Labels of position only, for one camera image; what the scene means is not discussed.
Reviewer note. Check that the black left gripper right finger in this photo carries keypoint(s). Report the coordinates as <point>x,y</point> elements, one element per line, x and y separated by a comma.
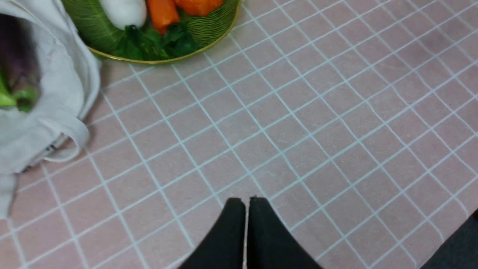
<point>269,245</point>

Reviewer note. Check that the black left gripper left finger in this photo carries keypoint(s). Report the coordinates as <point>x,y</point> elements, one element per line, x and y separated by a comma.
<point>223,246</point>

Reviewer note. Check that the orange carrot with leaves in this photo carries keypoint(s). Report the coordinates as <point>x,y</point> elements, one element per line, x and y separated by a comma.
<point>168,37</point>

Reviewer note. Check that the white canvas tote bag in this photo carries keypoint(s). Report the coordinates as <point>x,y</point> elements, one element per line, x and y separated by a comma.
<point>69,85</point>

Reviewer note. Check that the white radish with leaves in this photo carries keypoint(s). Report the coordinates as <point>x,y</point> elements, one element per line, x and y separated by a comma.
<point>138,40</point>

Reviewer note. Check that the green glass leaf plate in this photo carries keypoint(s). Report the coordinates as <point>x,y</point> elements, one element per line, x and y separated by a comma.
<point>101,36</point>

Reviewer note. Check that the small orange pumpkin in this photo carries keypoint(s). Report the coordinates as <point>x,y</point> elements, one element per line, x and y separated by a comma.
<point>200,8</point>

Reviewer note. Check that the green cucumber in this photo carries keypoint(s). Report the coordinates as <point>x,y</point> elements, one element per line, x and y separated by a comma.
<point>6,98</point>

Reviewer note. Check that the purple eggplant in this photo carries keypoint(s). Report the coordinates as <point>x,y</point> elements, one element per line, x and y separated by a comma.
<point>19,62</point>

